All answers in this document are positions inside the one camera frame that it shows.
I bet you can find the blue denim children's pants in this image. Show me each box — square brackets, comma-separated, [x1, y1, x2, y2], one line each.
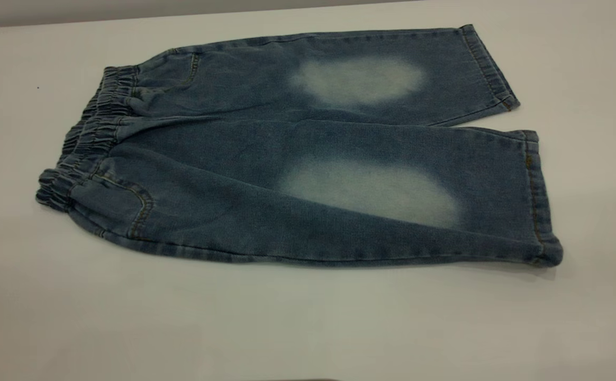
[35, 24, 564, 268]

